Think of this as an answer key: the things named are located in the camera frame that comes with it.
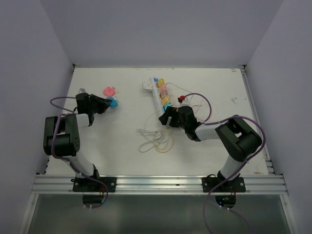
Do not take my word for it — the pink plug adapter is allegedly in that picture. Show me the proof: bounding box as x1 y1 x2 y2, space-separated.
103 86 117 98

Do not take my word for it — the blue plug adapter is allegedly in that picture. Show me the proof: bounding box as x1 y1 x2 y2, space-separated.
106 97 119 108

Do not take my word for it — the white power strip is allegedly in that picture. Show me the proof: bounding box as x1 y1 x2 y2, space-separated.
150 77 173 117

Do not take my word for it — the white plug adapter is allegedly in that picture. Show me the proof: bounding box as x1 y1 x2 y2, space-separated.
142 81 154 91

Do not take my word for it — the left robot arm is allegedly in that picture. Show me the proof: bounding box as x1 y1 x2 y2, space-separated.
43 92 114 192

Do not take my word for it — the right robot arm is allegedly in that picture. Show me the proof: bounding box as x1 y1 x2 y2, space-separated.
158 106 266 192

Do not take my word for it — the teal cube plug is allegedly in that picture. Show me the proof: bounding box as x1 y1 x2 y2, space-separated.
163 102 173 111

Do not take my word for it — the yellow cube plug near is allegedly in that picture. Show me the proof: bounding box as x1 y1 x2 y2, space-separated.
160 96 171 105

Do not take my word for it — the yellow cube plug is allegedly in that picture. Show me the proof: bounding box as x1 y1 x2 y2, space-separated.
160 96 171 105
157 78 165 88

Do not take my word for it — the pink cube plug far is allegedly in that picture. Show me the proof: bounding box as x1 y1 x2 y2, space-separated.
158 86 168 93

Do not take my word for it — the yellow cube plug far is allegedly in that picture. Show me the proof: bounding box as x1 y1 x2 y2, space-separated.
157 78 165 88

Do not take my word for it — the yellow charging cable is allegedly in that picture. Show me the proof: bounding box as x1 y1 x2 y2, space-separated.
156 126 175 154

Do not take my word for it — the pink charging cable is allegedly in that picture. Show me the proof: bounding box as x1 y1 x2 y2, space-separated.
167 82 213 122

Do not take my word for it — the white power strip cord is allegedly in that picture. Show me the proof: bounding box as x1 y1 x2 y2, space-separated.
137 107 169 154

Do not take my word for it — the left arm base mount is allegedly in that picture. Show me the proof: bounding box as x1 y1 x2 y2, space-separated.
71 176 117 193

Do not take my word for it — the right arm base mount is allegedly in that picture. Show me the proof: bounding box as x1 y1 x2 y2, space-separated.
201 173 245 194

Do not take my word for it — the aluminium front rail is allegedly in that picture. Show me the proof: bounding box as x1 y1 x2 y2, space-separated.
31 175 288 195

